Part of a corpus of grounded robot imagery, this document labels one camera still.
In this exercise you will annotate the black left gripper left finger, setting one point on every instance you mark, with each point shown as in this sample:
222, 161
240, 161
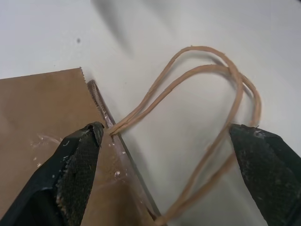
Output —
70, 169

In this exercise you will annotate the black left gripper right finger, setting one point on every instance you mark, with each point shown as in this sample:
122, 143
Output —
265, 164

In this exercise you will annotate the brown paper bag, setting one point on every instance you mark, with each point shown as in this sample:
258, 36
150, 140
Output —
42, 113

